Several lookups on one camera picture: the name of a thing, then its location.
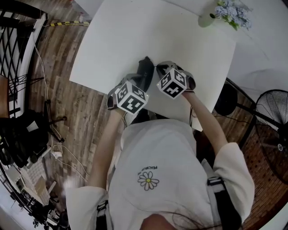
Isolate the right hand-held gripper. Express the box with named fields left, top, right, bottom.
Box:
left=156, top=60, right=197, bottom=100

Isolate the yellow black striped floor strip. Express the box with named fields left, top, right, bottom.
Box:
left=49, top=19, right=90, bottom=27

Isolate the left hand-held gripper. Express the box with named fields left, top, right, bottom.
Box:
left=107, top=73, right=150, bottom=116

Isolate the black glasses case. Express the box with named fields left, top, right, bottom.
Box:
left=135, top=56, right=155, bottom=93

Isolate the black grey harness strap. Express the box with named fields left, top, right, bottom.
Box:
left=96, top=199, right=113, bottom=230
left=201, top=158, right=234, bottom=230

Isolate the black railing with wooden post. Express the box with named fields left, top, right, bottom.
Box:
left=0, top=3, right=49, bottom=117

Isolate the person's left forearm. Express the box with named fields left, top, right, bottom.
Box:
left=86, top=110, right=126, bottom=189

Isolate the person's right forearm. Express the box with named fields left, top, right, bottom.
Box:
left=181, top=91, right=228, bottom=155

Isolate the black office chair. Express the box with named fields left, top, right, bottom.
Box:
left=0, top=110, right=67, bottom=169

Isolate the white cluttered desk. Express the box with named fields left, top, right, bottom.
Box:
left=0, top=157, right=57, bottom=207

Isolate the white daisy print t-shirt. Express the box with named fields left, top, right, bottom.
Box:
left=65, top=119, right=256, bottom=230

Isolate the blue artificial flower bunch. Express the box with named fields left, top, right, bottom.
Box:
left=210, top=0, right=252, bottom=31

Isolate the black pedestal fan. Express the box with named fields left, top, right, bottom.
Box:
left=213, top=77, right=288, bottom=186

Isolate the pale green vase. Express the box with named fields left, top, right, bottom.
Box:
left=198, top=10, right=218, bottom=28

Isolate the wooden desk with black legs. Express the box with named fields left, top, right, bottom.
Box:
left=0, top=74, right=45, bottom=119

